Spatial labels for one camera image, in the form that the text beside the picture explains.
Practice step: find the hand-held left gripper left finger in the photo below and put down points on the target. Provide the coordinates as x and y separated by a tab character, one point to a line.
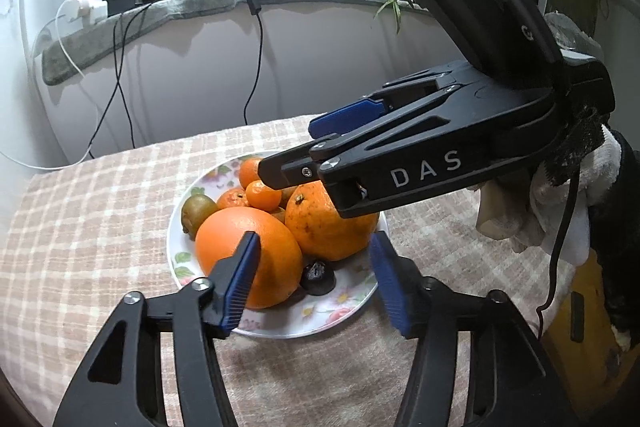
240	287

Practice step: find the orange with dark stem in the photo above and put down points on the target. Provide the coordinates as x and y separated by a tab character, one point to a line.
325	227

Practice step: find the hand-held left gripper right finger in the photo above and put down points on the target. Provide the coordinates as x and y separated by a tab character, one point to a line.
395	287

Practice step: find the small dark fruit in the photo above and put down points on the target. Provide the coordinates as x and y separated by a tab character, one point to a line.
317	278

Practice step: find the orange kumquat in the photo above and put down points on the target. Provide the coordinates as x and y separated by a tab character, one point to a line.
231	199
264	197
249	172

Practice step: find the yellow box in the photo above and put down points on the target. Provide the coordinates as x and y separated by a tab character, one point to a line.
580	332

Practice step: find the white charger block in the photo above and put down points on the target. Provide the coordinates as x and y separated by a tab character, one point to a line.
91	7

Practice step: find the white floral plate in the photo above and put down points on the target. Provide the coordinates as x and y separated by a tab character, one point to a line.
320	312

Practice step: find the smooth large orange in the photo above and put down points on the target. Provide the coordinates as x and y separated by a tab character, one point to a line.
235	242

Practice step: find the person's right hand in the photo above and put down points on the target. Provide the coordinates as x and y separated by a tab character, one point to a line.
500	212

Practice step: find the black power adapter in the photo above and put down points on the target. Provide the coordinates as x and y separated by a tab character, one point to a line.
121	3

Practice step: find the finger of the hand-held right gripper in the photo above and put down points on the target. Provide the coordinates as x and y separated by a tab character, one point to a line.
345	114
290	169

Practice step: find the beige checked tablecloth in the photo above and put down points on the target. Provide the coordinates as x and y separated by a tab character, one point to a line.
100	217

